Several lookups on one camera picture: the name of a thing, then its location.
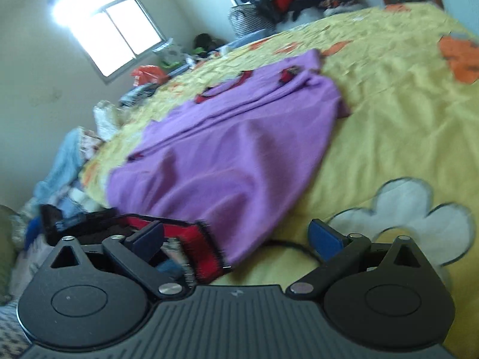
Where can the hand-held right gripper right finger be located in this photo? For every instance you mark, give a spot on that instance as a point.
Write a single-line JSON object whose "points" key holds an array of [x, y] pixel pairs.
{"points": [[326, 240]]}

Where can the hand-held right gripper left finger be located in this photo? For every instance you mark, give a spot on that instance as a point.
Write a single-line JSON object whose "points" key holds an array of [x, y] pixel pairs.
{"points": [[146, 242]]}

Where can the purple sweater with red trim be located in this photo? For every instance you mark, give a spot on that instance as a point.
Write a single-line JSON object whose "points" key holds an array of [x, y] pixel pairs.
{"points": [[224, 142]]}

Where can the light blue clothes pile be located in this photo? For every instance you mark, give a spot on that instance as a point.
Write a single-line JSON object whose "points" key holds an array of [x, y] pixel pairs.
{"points": [[61, 168]]}

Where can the black fabric case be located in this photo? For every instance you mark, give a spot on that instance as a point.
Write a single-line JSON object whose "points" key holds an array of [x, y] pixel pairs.
{"points": [[80, 224]]}

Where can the white plastic bag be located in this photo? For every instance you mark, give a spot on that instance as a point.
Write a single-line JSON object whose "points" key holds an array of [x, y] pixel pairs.
{"points": [[106, 117]]}

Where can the yellow floral bedsheet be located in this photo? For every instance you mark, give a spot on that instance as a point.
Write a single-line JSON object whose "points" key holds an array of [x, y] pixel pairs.
{"points": [[393, 112]]}

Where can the orange plastic bag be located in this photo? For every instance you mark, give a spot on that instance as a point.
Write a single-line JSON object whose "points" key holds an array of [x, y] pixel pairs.
{"points": [[149, 74]]}

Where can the floral pillow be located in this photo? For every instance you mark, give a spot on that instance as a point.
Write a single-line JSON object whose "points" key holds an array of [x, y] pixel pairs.
{"points": [[170, 54]]}

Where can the black round bag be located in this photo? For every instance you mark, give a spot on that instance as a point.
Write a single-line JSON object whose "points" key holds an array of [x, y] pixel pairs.
{"points": [[205, 43]]}

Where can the window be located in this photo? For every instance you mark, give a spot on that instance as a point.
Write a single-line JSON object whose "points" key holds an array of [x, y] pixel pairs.
{"points": [[108, 33]]}

